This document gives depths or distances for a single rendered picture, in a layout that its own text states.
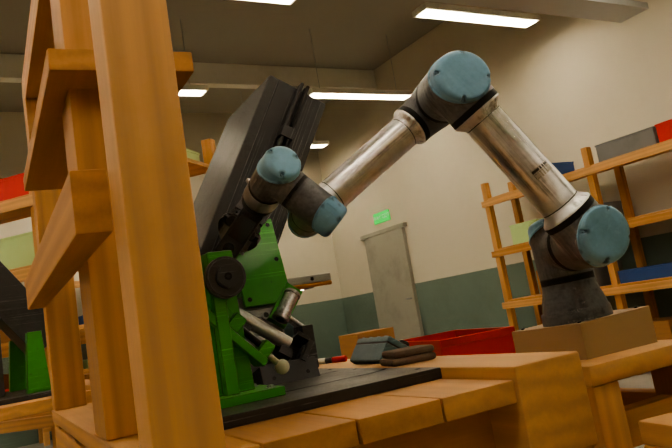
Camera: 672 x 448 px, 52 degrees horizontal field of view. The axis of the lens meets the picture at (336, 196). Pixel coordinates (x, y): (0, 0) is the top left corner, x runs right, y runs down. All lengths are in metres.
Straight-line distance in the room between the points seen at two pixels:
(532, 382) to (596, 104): 6.85
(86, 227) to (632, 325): 1.13
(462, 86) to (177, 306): 0.76
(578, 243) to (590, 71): 6.59
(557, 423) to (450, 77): 0.67
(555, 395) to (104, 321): 0.76
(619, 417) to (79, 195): 1.05
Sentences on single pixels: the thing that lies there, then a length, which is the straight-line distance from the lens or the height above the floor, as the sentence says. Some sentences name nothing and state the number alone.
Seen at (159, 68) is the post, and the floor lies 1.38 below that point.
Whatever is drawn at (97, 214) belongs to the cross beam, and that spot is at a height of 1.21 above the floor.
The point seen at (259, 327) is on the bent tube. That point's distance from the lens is 1.53.
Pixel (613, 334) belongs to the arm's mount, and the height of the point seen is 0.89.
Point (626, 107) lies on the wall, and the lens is 7.70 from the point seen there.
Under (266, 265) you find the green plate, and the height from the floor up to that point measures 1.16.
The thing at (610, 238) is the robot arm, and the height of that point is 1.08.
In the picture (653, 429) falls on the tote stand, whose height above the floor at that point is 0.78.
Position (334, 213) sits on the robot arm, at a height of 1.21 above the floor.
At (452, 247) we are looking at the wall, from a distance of 9.62.
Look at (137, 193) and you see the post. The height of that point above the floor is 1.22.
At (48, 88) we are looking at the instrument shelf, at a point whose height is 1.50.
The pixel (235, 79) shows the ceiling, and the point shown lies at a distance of 9.77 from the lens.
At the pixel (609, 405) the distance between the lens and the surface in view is 1.47.
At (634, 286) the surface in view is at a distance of 6.98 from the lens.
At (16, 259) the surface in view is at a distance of 5.03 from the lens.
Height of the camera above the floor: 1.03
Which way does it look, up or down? 9 degrees up
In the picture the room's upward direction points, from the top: 10 degrees counter-clockwise
